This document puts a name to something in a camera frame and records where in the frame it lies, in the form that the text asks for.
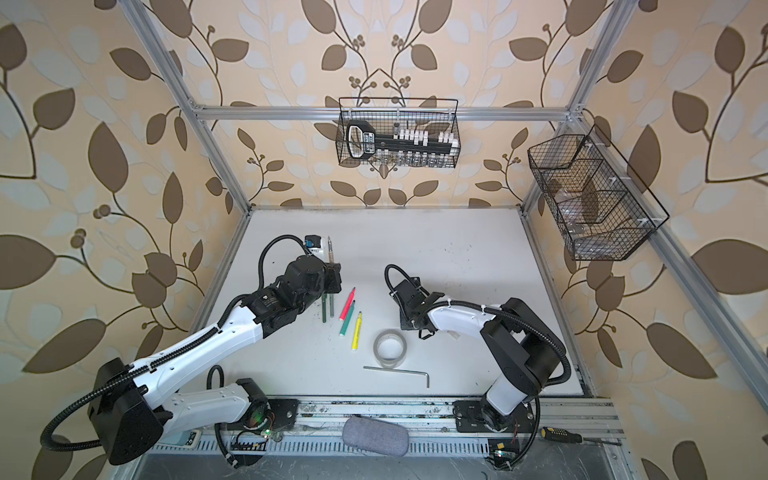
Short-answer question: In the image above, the olive green fineliner pen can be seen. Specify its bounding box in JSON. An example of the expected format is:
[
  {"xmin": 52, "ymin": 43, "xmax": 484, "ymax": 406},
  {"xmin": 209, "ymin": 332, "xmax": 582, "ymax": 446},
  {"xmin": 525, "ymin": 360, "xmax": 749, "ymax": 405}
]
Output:
[{"xmin": 321, "ymin": 294, "xmax": 328, "ymax": 324}]

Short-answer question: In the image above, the pink highlighter pen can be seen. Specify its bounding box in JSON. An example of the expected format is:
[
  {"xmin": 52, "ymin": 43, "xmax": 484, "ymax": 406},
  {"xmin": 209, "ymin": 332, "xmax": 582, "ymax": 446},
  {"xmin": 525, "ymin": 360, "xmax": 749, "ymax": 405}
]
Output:
[{"xmin": 339, "ymin": 287, "xmax": 356, "ymax": 322}]

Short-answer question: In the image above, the brown fineliner pen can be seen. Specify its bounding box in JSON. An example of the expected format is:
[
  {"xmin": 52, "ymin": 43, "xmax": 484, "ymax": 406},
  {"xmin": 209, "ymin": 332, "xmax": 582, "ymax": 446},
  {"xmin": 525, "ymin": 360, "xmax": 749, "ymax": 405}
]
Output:
[{"xmin": 326, "ymin": 236, "xmax": 334, "ymax": 263}]

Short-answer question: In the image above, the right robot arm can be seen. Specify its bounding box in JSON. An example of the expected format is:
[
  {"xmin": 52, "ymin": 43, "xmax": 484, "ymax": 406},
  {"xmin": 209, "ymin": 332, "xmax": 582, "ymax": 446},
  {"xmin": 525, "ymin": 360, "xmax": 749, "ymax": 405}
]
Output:
[{"xmin": 384, "ymin": 264, "xmax": 572, "ymax": 471}]

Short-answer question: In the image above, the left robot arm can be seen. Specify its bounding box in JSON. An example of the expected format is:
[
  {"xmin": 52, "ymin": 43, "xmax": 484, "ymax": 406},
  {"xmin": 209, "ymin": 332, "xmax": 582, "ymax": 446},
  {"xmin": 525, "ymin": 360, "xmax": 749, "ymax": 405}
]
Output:
[{"xmin": 40, "ymin": 234, "xmax": 342, "ymax": 465}]

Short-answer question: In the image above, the yellow highlighter pen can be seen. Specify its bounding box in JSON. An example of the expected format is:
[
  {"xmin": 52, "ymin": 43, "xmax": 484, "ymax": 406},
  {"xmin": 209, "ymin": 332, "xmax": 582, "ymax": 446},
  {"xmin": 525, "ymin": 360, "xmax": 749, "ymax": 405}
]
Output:
[{"xmin": 351, "ymin": 311, "xmax": 363, "ymax": 351}]

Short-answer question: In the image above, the teal highlighter pen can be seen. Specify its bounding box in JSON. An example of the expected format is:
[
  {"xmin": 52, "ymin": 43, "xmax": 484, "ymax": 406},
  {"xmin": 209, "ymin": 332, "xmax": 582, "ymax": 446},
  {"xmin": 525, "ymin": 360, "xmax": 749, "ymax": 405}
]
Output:
[{"xmin": 339, "ymin": 300, "xmax": 356, "ymax": 337}]

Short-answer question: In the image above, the clear tape roll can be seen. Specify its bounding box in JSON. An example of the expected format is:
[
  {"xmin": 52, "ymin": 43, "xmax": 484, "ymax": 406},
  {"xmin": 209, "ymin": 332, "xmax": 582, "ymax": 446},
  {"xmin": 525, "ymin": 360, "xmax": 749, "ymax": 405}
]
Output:
[{"xmin": 373, "ymin": 330, "xmax": 407, "ymax": 369}]

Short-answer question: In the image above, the metal hex key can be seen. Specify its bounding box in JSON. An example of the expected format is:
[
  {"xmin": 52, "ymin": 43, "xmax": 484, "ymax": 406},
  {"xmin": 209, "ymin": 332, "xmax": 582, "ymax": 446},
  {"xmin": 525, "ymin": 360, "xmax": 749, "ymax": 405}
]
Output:
[{"xmin": 362, "ymin": 366, "xmax": 431, "ymax": 389}]

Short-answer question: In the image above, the grey fabric pouch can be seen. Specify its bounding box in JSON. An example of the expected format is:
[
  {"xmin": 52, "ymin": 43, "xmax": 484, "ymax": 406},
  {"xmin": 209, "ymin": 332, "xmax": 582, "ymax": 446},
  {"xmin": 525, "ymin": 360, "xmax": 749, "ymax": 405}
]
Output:
[{"xmin": 342, "ymin": 416, "xmax": 410, "ymax": 457}]

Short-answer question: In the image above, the black socket holder tool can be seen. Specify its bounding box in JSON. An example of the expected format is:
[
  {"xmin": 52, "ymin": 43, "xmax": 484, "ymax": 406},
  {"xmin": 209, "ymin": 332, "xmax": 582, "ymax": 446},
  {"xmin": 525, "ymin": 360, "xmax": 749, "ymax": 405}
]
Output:
[{"xmin": 340, "ymin": 120, "xmax": 461, "ymax": 162}]

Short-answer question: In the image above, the yellow black screwdriver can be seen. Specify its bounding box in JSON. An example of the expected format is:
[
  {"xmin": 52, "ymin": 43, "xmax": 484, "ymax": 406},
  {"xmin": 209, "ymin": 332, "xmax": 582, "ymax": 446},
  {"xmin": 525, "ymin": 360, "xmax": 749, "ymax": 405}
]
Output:
[{"xmin": 540, "ymin": 427, "xmax": 583, "ymax": 444}]

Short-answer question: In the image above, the grey remote device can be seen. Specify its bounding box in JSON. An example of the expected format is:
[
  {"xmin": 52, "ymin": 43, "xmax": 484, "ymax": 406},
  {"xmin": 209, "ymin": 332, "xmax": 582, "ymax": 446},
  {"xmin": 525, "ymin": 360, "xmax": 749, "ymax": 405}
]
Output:
[{"xmin": 156, "ymin": 429, "xmax": 202, "ymax": 449}]

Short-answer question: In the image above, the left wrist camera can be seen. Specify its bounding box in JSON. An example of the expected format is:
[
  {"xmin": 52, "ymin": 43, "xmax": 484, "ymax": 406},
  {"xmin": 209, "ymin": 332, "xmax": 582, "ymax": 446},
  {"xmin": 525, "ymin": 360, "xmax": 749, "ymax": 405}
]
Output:
[{"xmin": 304, "ymin": 234, "xmax": 323, "ymax": 253}]

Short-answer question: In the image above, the back wire basket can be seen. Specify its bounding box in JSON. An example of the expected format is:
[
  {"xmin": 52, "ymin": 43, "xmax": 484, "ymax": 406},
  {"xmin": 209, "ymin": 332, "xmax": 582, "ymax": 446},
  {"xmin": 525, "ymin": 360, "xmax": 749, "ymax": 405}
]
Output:
[{"xmin": 335, "ymin": 95, "xmax": 461, "ymax": 169}]

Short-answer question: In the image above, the wire basket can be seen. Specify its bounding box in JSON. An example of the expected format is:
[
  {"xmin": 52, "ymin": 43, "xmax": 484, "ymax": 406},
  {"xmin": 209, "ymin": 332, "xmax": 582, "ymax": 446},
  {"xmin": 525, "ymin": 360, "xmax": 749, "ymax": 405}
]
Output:
[
  {"xmin": 335, "ymin": 95, "xmax": 461, "ymax": 169},
  {"xmin": 527, "ymin": 125, "xmax": 670, "ymax": 261}
]

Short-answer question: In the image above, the right wire basket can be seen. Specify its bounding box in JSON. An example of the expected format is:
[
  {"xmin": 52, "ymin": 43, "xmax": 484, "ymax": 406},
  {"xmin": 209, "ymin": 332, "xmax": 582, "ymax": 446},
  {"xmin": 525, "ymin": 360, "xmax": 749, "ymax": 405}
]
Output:
[{"xmin": 527, "ymin": 125, "xmax": 670, "ymax": 261}]

